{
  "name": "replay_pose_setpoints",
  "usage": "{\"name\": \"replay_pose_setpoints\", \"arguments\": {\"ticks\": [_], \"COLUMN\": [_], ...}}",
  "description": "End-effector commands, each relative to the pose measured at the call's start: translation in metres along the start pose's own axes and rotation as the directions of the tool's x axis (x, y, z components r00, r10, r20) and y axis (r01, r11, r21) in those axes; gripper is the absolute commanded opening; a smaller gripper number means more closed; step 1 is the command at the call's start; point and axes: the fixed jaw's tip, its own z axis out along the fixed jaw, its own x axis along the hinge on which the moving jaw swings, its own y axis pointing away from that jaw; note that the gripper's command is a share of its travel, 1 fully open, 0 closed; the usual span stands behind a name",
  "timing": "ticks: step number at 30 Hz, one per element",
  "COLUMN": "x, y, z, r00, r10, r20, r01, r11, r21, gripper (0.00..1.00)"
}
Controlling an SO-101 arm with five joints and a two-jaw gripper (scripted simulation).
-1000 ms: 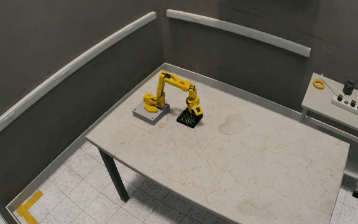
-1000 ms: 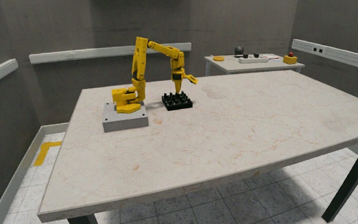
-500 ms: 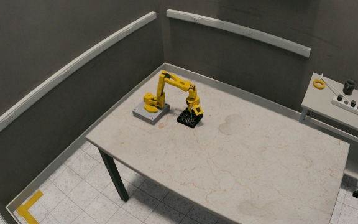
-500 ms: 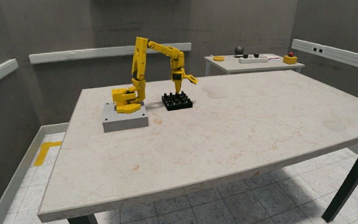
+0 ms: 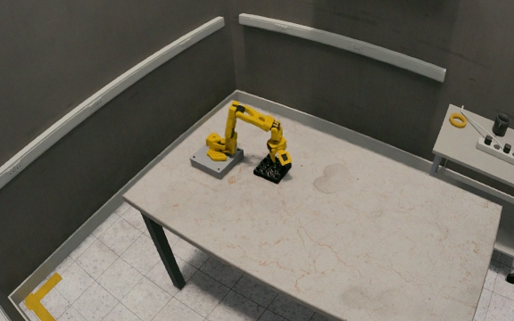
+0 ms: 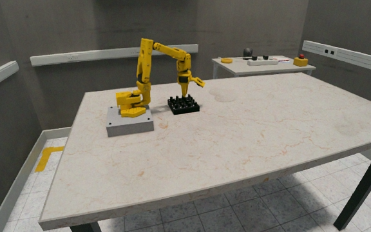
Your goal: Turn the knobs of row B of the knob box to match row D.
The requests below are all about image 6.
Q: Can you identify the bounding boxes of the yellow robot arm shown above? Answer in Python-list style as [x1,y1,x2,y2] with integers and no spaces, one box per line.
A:
[117,39,191,118]

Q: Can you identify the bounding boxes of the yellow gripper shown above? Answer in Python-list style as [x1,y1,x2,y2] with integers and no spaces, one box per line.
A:
[177,71,205,97]

